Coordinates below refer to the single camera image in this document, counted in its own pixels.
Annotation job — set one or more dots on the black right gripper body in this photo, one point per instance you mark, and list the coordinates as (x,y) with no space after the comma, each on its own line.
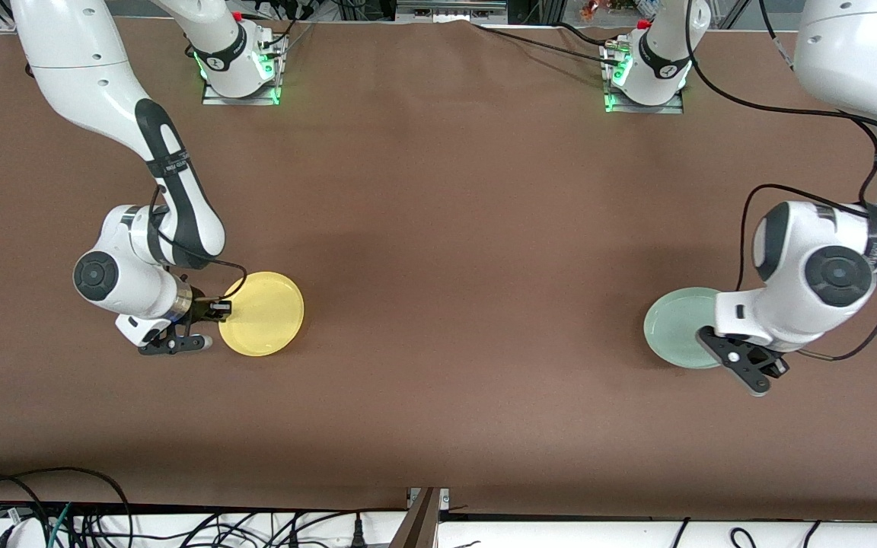
(200,308)

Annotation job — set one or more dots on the aluminium profile beam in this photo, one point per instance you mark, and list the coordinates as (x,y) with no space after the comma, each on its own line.
(417,525)

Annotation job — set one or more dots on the brown table cover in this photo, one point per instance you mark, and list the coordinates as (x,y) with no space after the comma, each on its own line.
(438,396)

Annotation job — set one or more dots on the aluminium corner bracket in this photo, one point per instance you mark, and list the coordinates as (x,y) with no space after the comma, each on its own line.
(4,24)

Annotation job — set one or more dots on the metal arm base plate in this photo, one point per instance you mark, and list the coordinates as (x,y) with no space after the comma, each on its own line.
(674,106)
(214,99)

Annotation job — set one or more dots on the pale green plate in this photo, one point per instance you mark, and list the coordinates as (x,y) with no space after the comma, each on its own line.
(674,327)

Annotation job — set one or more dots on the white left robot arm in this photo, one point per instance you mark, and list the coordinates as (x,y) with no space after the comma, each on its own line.
(827,274)

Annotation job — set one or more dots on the yellow plate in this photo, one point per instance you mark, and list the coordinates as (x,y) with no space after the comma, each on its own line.
(267,316)

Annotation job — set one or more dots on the black power plug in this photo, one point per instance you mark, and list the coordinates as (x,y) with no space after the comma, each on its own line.
(358,533)

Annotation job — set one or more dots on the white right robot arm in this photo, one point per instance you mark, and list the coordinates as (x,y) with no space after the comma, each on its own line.
(88,68)

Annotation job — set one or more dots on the grey metal rail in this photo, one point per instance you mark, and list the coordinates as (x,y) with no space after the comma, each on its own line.
(450,9)

